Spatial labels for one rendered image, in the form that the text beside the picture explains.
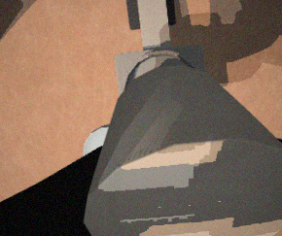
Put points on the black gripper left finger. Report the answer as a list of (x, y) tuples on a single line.
[(55, 206)]

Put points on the pale grey round disc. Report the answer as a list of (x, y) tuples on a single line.
[(95, 140)]

